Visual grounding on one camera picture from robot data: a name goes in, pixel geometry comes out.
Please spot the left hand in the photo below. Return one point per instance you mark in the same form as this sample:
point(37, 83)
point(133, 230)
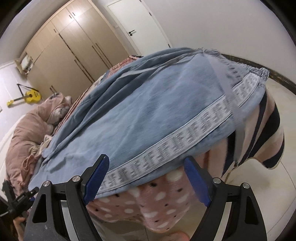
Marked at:
point(18, 225)

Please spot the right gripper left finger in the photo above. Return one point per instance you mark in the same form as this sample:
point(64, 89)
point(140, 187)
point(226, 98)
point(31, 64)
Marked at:
point(46, 220)

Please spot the beige wooden wardrobe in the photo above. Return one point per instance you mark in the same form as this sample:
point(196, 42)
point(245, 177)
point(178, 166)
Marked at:
point(72, 49)

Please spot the white door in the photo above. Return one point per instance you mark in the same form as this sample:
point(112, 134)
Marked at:
point(137, 22)

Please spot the pink ribbed duvet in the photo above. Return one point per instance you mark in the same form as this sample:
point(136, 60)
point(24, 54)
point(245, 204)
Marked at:
point(29, 133)

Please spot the light blue denim pants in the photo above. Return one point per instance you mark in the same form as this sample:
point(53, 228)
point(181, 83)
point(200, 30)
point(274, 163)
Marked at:
point(151, 114)

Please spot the yellow guitar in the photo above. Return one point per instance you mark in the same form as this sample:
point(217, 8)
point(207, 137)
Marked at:
point(31, 96)

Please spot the striped pink bed blanket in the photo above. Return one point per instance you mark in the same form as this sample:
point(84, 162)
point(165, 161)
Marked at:
point(160, 203)

